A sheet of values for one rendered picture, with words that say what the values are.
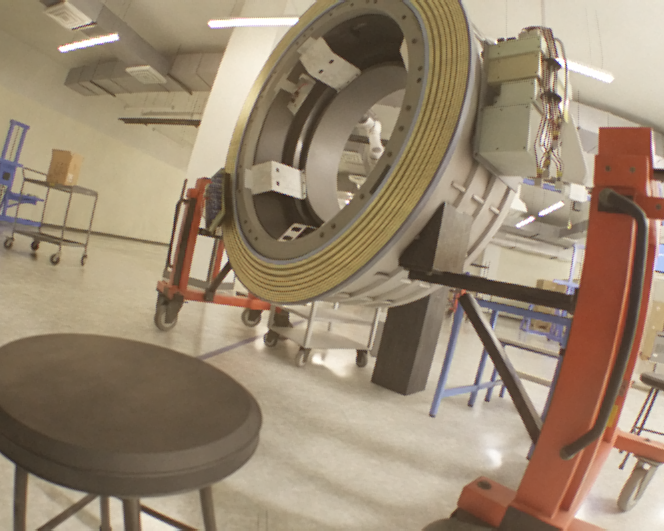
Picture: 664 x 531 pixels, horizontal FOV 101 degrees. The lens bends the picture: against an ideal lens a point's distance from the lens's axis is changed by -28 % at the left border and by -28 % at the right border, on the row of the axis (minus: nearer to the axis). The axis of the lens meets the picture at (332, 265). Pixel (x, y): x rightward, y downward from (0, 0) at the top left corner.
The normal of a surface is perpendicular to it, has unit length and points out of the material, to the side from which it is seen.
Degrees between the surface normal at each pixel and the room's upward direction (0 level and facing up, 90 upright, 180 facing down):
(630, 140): 90
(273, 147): 89
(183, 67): 90
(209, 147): 90
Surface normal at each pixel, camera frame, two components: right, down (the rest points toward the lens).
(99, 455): 0.41, -0.72
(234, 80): -0.18, -0.04
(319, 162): 0.64, 0.05
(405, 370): -0.65, -0.15
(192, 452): 0.64, -0.66
